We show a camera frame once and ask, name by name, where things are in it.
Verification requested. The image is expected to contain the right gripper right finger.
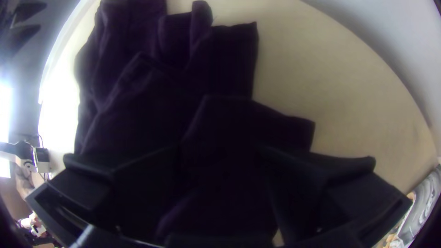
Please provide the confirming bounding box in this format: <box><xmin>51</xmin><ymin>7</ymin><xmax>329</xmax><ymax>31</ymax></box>
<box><xmin>257</xmin><ymin>146</ymin><xmax>413</xmax><ymax>246</ymax></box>

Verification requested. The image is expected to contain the dark t-shirt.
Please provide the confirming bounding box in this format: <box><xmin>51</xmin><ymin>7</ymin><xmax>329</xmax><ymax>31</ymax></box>
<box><xmin>73</xmin><ymin>0</ymin><xmax>316</xmax><ymax>248</ymax></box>

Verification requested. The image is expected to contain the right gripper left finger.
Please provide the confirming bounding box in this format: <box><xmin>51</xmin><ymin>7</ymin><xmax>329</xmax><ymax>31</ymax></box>
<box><xmin>48</xmin><ymin>146</ymin><xmax>181</xmax><ymax>240</ymax></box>

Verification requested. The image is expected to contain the white printed t-shirt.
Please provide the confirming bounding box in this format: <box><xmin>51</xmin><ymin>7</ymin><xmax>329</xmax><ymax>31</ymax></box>
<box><xmin>373</xmin><ymin>164</ymin><xmax>441</xmax><ymax>248</ymax></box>

